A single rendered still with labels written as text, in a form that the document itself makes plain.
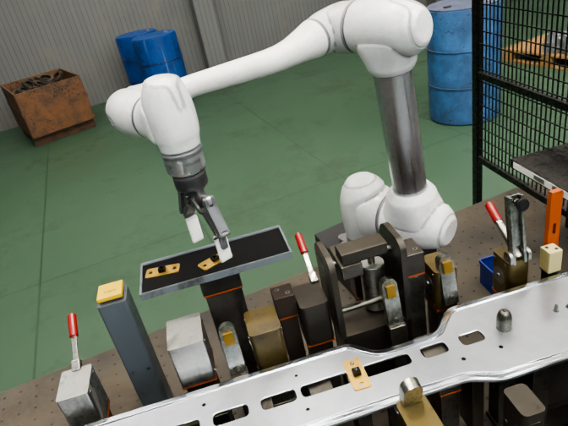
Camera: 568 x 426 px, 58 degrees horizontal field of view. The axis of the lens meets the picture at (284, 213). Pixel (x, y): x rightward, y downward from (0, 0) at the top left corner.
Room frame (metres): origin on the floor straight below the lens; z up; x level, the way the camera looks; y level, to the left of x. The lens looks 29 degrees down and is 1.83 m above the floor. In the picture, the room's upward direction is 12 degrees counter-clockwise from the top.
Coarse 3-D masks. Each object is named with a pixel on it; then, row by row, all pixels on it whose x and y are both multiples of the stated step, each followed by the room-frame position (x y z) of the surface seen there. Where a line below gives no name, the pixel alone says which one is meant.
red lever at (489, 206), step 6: (486, 204) 1.08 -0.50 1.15; (492, 204) 1.07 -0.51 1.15; (492, 210) 1.06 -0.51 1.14; (492, 216) 1.05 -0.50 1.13; (498, 216) 1.04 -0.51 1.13; (498, 222) 1.03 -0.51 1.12; (498, 228) 1.03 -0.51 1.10; (504, 228) 1.02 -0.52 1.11; (504, 234) 1.01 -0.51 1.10; (516, 246) 0.98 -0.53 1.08; (516, 252) 0.96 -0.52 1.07; (516, 258) 0.96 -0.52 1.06
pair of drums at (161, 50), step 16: (128, 32) 7.91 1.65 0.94; (144, 32) 7.55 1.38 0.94; (160, 32) 7.21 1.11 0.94; (128, 48) 7.40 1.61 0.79; (144, 48) 6.84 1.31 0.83; (160, 48) 6.83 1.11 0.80; (176, 48) 6.98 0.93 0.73; (128, 64) 7.44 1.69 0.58; (144, 64) 6.88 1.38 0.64; (160, 64) 6.82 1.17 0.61; (176, 64) 6.91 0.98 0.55; (128, 80) 7.57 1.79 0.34; (144, 80) 6.99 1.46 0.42
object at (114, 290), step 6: (114, 282) 1.06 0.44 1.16; (120, 282) 1.05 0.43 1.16; (102, 288) 1.04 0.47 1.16; (108, 288) 1.04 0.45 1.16; (114, 288) 1.03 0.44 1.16; (120, 288) 1.03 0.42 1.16; (102, 294) 1.02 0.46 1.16; (108, 294) 1.01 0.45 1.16; (114, 294) 1.01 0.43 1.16; (120, 294) 1.01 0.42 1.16; (96, 300) 1.00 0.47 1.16; (102, 300) 1.00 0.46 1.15; (108, 300) 1.00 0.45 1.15
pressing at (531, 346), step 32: (512, 288) 0.92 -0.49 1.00; (544, 288) 0.90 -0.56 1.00; (448, 320) 0.86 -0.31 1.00; (480, 320) 0.84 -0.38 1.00; (512, 320) 0.82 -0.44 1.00; (544, 320) 0.80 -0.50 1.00; (320, 352) 0.84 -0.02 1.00; (352, 352) 0.83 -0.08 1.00; (384, 352) 0.80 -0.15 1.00; (416, 352) 0.79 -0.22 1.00; (448, 352) 0.77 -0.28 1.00; (480, 352) 0.75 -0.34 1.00; (512, 352) 0.74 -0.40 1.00; (544, 352) 0.72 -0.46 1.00; (224, 384) 0.81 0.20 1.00; (256, 384) 0.80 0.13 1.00; (288, 384) 0.78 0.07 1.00; (384, 384) 0.73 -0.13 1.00; (448, 384) 0.70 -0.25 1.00; (128, 416) 0.78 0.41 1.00; (160, 416) 0.76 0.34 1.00; (192, 416) 0.75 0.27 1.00; (256, 416) 0.71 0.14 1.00; (288, 416) 0.70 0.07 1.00; (320, 416) 0.68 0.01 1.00; (352, 416) 0.67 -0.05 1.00
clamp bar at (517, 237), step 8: (512, 200) 0.98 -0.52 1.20; (520, 200) 0.95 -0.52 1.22; (512, 208) 0.97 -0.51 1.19; (520, 208) 0.95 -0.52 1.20; (512, 216) 0.97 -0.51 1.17; (520, 216) 0.98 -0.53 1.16; (512, 224) 0.96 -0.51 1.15; (520, 224) 0.97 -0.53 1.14; (512, 232) 0.96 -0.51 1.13; (520, 232) 0.97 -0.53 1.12; (512, 240) 0.96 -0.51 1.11; (520, 240) 0.97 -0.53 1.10; (512, 248) 0.96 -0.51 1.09; (520, 248) 0.97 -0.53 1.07
